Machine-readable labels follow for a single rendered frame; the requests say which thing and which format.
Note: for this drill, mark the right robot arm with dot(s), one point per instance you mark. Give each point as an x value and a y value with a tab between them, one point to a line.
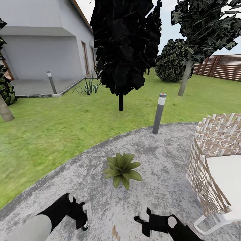
167	224

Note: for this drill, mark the pot plant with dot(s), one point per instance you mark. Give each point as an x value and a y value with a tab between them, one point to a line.
121	168

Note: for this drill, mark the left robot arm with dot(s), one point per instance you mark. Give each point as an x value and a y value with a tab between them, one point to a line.
41	226

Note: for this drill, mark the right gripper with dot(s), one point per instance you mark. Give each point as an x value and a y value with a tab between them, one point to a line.
147	226

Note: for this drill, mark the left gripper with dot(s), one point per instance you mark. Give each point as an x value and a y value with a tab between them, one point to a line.
80	216

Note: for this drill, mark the garden chair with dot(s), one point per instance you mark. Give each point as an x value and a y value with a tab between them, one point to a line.
217	180

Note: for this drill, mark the insectifuge atomizer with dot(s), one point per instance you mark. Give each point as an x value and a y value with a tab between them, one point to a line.
85	227

